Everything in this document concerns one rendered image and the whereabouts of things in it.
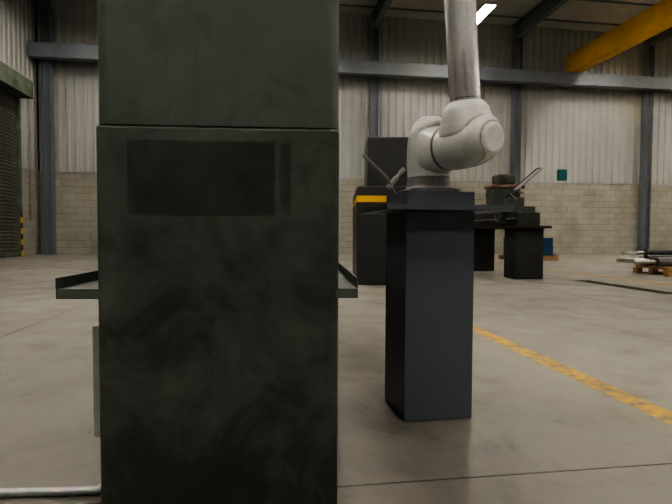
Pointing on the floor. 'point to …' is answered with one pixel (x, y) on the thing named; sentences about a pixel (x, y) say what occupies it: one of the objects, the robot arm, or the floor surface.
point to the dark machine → (371, 253)
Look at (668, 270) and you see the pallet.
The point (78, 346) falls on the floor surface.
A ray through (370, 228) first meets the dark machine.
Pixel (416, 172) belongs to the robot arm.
